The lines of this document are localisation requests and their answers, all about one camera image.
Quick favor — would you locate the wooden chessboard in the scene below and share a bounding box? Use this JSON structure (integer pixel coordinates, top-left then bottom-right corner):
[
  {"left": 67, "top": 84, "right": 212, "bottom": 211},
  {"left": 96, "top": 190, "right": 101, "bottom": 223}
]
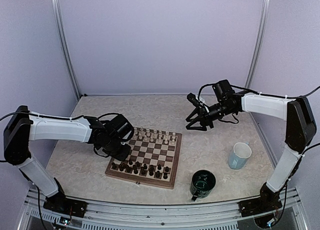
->
[{"left": 105, "top": 127, "right": 182, "bottom": 189}]

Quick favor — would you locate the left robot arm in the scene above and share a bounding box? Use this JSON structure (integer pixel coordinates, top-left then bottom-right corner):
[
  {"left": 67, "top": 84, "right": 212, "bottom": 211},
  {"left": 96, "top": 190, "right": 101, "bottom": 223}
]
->
[{"left": 1, "top": 105, "right": 135, "bottom": 212}]

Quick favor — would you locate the aluminium front rail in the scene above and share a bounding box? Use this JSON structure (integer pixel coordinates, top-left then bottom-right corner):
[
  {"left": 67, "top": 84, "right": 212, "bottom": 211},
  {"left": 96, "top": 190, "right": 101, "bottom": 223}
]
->
[{"left": 16, "top": 188, "right": 311, "bottom": 229}]

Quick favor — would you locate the dark back row piece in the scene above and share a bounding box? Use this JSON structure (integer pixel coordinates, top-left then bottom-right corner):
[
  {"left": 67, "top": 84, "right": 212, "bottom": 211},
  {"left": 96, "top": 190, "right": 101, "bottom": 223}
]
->
[{"left": 125, "top": 160, "right": 133, "bottom": 173}]

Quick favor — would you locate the light blue mug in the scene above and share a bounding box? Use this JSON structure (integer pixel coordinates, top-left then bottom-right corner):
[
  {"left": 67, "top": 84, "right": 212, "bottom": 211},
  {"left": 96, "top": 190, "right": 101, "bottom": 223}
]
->
[{"left": 228, "top": 142, "right": 252, "bottom": 170}]

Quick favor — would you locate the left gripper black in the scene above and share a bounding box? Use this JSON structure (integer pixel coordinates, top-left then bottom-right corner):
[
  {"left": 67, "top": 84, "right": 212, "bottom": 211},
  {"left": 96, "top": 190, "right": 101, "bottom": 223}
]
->
[{"left": 102, "top": 137, "right": 131, "bottom": 161}]

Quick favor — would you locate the right aluminium post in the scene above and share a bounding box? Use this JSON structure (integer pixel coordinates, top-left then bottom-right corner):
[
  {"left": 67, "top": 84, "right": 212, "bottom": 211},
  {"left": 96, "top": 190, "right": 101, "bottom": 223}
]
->
[{"left": 244, "top": 0, "right": 271, "bottom": 88}]

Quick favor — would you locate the dark green mug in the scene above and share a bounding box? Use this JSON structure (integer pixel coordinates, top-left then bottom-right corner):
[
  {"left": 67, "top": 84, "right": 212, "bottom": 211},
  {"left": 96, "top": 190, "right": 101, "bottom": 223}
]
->
[{"left": 189, "top": 170, "right": 216, "bottom": 201}]

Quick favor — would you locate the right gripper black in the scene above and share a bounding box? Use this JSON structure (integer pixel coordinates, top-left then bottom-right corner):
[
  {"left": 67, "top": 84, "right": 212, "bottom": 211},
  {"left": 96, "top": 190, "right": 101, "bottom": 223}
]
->
[{"left": 186, "top": 100, "right": 235, "bottom": 130}]

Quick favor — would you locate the left aluminium post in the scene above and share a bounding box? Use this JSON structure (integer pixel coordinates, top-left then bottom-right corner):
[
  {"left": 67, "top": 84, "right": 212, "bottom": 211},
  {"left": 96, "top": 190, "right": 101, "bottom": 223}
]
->
[{"left": 51, "top": 0, "right": 82, "bottom": 100}]

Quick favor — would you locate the aluminium post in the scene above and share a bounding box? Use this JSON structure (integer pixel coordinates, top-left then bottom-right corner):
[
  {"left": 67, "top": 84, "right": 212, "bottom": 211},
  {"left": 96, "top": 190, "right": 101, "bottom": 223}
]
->
[
  {"left": 244, "top": 0, "right": 271, "bottom": 88},
  {"left": 51, "top": 0, "right": 82, "bottom": 100}
]

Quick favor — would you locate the dark pawn standing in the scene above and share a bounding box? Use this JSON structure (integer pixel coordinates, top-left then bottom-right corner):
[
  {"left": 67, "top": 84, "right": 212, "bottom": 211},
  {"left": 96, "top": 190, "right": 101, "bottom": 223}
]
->
[{"left": 132, "top": 162, "right": 141, "bottom": 174}]

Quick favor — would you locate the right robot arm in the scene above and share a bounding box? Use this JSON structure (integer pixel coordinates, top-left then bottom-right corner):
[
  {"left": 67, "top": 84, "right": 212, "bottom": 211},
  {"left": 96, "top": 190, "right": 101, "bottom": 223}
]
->
[{"left": 186, "top": 90, "right": 317, "bottom": 212}]

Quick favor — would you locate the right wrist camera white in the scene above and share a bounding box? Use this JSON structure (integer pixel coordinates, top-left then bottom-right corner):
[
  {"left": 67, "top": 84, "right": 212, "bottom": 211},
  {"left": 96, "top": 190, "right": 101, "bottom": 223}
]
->
[{"left": 186, "top": 93, "right": 209, "bottom": 112}]

